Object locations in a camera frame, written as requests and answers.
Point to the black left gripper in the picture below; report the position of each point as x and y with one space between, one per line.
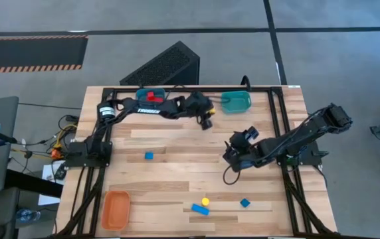
199 105

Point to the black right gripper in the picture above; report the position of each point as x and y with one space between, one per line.
244 154

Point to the blue cube block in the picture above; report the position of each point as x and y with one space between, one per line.
245 202
149 155

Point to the yellow ball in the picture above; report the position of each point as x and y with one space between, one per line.
205 201

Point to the long blue block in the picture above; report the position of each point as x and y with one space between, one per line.
200 209

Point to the red cube block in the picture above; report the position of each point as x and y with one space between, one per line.
150 95

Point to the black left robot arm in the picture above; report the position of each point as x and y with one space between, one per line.
150 109

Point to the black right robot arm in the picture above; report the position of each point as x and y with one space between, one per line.
303 136

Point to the green plastic bin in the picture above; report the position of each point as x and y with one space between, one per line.
236 102

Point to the black perforated box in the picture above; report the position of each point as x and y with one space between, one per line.
163 66

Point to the blue plastic bin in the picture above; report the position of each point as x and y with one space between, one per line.
143 94

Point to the orange plastic bin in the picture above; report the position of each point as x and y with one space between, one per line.
116 210

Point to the white paper sheet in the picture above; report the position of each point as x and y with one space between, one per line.
48 196

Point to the black mat with orange stripes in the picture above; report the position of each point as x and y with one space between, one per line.
27 53

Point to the clear water bottle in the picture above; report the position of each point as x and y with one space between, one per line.
28 215

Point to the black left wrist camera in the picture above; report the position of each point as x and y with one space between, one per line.
206 125

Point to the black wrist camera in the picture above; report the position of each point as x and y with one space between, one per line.
252 132
206 125

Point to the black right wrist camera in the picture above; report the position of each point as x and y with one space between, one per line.
252 132

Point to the black metal table frame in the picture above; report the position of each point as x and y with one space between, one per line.
183 89

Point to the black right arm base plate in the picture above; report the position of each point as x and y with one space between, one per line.
316 154

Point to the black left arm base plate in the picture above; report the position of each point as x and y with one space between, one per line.
77 156

